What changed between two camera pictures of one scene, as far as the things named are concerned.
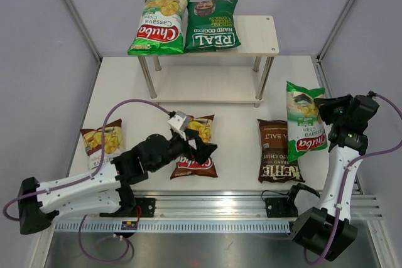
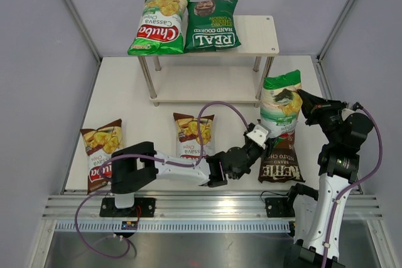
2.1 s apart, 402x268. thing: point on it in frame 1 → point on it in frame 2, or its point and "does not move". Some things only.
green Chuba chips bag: x=305 y=131 → x=281 y=103
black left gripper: x=203 y=150 → x=265 y=153
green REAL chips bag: x=210 y=25 does not move
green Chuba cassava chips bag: x=162 y=26 does not move
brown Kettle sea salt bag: x=273 y=150 does not move
